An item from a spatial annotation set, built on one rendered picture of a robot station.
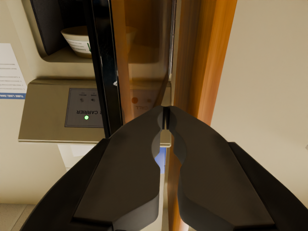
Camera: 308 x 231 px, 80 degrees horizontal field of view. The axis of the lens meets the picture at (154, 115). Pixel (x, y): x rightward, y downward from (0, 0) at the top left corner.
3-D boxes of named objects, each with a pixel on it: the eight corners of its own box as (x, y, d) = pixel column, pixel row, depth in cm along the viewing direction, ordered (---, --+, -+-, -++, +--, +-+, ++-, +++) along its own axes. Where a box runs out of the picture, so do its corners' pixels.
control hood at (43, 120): (172, 81, 43) (169, 118, 48) (32, 79, 43) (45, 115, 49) (175, 106, 33) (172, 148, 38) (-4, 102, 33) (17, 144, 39)
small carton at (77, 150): (92, 122, 46) (96, 140, 49) (70, 124, 45) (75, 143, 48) (91, 134, 42) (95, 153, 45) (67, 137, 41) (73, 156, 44)
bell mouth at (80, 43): (138, 25, 54) (138, 45, 57) (77, 24, 54) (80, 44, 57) (129, 36, 39) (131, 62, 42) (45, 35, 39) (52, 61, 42)
